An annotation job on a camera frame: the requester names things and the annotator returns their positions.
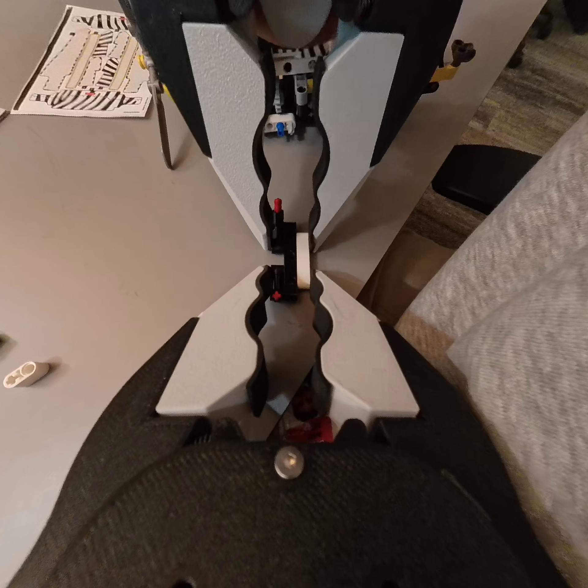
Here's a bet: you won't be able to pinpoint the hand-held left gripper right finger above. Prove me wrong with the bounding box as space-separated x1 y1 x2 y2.
311 270 420 420

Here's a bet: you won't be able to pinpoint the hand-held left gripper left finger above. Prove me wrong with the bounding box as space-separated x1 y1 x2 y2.
155 265 268 418

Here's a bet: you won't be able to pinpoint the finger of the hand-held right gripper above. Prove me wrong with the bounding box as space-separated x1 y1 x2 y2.
311 30 406 253
181 21 273 252

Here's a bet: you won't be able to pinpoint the white five-hole lego beam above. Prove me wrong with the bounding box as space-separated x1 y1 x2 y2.
296 232 314 290

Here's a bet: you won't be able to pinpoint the black lego assembly red pins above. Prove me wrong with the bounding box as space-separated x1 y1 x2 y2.
269 198 299 304

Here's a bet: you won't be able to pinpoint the zebra striped lego helicopter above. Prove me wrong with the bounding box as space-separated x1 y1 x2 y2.
138 40 476 171

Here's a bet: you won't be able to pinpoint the white two-hole lego beam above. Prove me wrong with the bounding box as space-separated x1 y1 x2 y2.
2 361 50 389

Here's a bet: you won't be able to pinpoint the red plastic object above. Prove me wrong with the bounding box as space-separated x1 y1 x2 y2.
281 390 334 443

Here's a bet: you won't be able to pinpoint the zebra striped sticker sheet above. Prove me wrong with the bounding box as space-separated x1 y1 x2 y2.
11 5 152 119

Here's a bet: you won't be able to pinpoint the tan trousers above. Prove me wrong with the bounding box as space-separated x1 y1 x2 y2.
363 220 460 327

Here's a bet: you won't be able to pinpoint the black office chair base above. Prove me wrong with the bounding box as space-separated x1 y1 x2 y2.
432 145 543 215

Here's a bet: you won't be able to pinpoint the grey sweatshirt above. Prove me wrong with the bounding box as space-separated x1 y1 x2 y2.
409 110 588 588

